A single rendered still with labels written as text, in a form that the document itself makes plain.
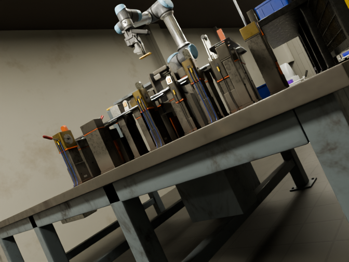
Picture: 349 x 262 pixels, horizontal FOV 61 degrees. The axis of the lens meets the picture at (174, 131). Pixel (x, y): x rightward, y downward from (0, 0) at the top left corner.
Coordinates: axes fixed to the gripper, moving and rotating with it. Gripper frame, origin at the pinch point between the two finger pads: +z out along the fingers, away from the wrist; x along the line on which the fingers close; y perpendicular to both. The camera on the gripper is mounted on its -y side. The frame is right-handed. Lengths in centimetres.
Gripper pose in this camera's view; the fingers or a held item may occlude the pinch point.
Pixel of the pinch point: (144, 53)
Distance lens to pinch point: 198.1
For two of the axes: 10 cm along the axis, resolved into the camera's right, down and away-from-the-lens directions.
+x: -2.8, 0.9, -9.6
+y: -8.6, 4.1, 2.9
